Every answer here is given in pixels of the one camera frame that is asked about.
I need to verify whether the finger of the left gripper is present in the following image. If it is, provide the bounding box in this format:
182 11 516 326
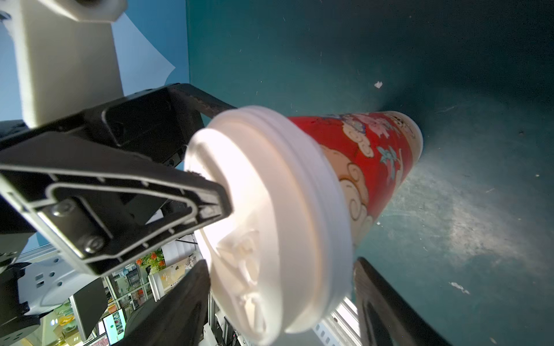
83 84 234 167

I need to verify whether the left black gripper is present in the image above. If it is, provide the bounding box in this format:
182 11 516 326
1 132 232 275

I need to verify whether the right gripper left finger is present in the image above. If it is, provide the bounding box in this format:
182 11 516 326
118 259 211 345

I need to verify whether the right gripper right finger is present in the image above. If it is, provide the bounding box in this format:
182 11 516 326
353 257 450 345

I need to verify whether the white cup lid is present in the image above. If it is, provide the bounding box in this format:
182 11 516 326
185 106 353 345

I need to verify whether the red paper cup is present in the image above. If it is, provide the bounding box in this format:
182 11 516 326
292 111 424 247

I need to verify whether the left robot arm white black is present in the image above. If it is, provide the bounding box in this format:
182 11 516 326
1 84 232 345

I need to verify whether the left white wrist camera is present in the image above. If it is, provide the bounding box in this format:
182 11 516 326
1 0 128 128

